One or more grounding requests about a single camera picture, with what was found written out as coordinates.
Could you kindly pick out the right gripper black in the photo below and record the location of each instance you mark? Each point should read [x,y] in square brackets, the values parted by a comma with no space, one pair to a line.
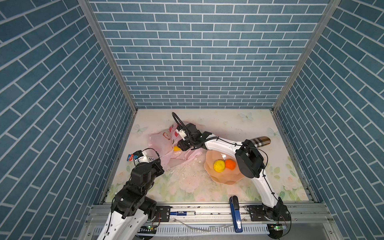
[182,145]

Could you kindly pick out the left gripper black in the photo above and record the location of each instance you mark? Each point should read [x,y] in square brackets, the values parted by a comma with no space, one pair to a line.
[157,166]

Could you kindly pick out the pink plastic bag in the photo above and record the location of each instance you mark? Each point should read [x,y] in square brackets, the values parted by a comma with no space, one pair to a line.
[165,143]

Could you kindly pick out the yellow toy fruit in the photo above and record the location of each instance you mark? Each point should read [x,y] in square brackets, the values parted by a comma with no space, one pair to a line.
[219,166]

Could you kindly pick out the orange toy fruit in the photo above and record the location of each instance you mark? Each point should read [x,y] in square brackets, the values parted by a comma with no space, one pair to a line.
[230,164]

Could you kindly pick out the pink faceted bowl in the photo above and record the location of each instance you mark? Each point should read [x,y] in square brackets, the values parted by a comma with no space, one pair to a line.
[226,177]

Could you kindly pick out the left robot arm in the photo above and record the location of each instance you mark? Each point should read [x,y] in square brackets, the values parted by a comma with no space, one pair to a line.
[131,207]

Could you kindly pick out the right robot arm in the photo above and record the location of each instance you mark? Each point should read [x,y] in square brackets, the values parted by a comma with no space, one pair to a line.
[249,159]

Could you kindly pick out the pen refill box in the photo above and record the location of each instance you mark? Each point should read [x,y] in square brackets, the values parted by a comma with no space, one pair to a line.
[131,158]

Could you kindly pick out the blue marker pen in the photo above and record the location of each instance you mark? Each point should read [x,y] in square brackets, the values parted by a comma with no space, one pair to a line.
[183,213]

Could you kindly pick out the left circuit board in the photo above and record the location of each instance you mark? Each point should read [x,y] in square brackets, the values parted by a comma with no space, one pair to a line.
[147,230]

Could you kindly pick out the circuit board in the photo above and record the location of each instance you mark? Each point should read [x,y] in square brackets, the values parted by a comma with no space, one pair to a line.
[147,230]
[276,228]

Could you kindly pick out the plaid glasses case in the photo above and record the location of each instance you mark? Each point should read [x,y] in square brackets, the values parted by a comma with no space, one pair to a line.
[261,141]

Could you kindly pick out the blue stapler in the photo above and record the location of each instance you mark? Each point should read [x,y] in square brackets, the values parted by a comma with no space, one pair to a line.
[235,212]

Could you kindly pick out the right circuit board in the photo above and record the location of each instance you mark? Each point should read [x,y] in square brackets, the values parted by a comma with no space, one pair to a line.
[276,228]

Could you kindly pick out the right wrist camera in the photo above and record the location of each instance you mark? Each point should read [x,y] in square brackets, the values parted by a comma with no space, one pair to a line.
[181,133]

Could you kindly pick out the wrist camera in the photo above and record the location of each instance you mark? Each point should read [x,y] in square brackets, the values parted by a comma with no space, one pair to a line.
[181,133]
[145,156]

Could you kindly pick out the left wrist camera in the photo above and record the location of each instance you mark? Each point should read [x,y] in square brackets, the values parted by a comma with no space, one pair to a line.
[145,156]

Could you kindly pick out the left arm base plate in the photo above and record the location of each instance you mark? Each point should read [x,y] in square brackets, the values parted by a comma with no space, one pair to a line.
[162,214]

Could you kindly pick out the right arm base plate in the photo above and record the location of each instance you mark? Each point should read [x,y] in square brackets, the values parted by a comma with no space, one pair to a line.
[259,213]

